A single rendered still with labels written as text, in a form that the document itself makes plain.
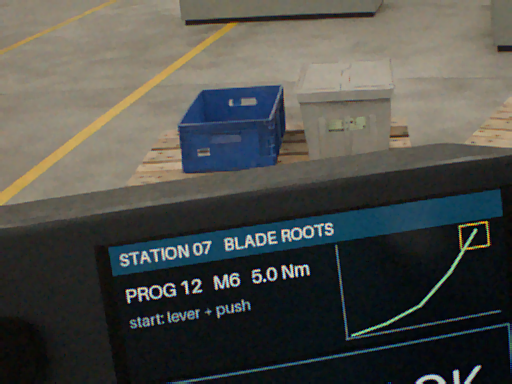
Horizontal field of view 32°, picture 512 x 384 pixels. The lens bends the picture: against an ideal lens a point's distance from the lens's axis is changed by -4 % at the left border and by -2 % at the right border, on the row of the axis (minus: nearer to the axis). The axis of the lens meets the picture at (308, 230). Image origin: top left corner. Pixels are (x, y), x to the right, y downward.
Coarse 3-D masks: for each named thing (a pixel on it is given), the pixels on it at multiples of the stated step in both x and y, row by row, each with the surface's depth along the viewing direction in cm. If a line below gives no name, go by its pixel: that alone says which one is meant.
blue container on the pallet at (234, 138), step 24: (216, 96) 428; (240, 96) 427; (264, 96) 426; (192, 120) 402; (216, 120) 432; (240, 120) 431; (264, 120) 370; (192, 144) 377; (216, 144) 376; (240, 144) 376; (264, 144) 375; (192, 168) 380; (216, 168) 381; (240, 168) 379
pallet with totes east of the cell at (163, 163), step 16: (288, 128) 433; (400, 128) 425; (160, 144) 425; (176, 144) 423; (288, 144) 410; (304, 144) 408; (400, 144) 398; (144, 160) 405; (160, 160) 404; (176, 160) 403; (288, 160) 389; (304, 160) 387; (144, 176) 384; (160, 176) 382; (176, 176) 380; (192, 176) 379
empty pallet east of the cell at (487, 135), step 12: (504, 108) 441; (492, 120) 424; (504, 120) 424; (480, 132) 407; (492, 132) 406; (504, 132) 405; (468, 144) 394; (480, 144) 391; (492, 144) 390; (504, 144) 389
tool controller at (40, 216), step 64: (128, 192) 41; (192, 192) 36; (256, 192) 35; (320, 192) 36; (384, 192) 36; (448, 192) 37; (0, 256) 34; (64, 256) 34; (128, 256) 35; (192, 256) 35; (256, 256) 35; (320, 256) 36; (384, 256) 36; (448, 256) 37; (0, 320) 33; (64, 320) 34; (128, 320) 35; (192, 320) 35; (256, 320) 36; (320, 320) 36; (384, 320) 37; (448, 320) 37
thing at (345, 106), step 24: (312, 72) 397; (336, 72) 394; (360, 72) 391; (384, 72) 388; (312, 96) 365; (336, 96) 364; (360, 96) 364; (384, 96) 363; (312, 120) 371; (336, 120) 370; (360, 120) 370; (384, 120) 369; (312, 144) 376; (336, 144) 375; (360, 144) 375; (384, 144) 374
